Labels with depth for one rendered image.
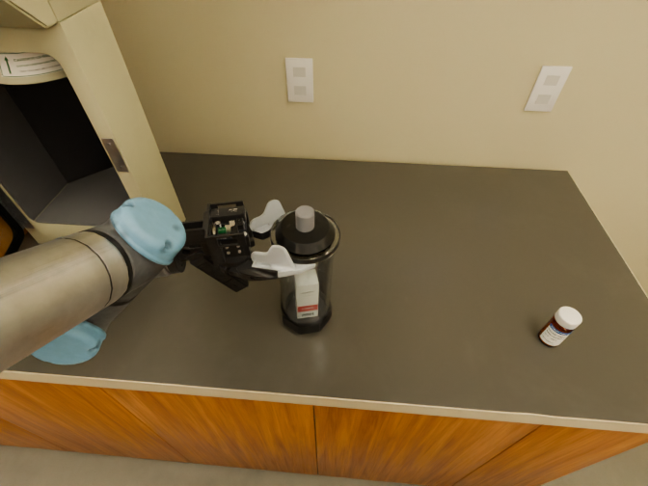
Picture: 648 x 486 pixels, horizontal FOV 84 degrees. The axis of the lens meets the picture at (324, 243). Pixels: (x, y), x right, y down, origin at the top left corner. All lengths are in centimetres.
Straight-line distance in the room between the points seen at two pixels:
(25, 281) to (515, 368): 71
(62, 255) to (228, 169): 79
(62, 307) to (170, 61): 87
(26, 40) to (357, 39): 65
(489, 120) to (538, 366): 66
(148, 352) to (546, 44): 109
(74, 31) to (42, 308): 46
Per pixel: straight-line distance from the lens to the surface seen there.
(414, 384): 69
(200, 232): 52
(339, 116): 107
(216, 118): 115
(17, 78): 79
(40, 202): 103
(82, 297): 35
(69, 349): 50
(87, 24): 72
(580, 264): 99
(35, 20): 64
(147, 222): 40
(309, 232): 53
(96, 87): 71
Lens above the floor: 157
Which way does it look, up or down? 47 degrees down
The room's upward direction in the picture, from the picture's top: straight up
